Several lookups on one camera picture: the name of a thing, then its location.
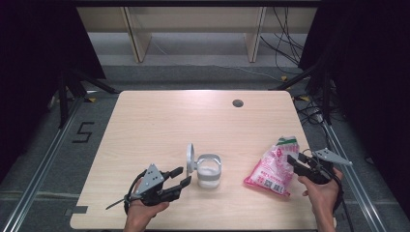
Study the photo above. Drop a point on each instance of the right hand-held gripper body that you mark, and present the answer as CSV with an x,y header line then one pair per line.
x,y
322,170

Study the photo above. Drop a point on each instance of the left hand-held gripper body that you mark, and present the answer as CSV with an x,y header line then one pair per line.
x,y
151,183

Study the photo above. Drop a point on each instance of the white container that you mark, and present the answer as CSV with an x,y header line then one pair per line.
x,y
209,175

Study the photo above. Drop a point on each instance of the clear plastic bag red print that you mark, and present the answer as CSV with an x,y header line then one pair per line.
x,y
270,170

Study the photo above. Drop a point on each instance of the person's right hand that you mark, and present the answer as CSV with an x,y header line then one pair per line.
x,y
324,196

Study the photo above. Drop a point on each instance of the person's left hand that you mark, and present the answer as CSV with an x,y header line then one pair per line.
x,y
138,214

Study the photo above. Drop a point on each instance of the black tripod stand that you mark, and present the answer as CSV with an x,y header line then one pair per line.
x,y
322,87
71,90

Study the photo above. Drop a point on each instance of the black curtain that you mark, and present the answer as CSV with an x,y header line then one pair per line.
x,y
38,48
370,64

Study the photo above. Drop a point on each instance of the aluminium floor rail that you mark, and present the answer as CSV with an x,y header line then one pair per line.
x,y
351,180
42,167

